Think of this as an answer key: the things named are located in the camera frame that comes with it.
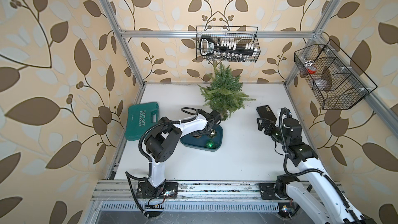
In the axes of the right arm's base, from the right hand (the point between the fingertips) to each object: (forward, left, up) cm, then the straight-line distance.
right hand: (264, 121), depth 80 cm
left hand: (+3, +35, -14) cm, 37 cm away
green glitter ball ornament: (-6, +28, -12) cm, 31 cm away
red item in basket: (+20, -26, +16) cm, 37 cm away
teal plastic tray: (-5, +31, -13) cm, 34 cm away
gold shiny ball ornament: (+1, +27, -12) cm, 29 cm away
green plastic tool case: (+12, +72, -11) cm, 74 cm away
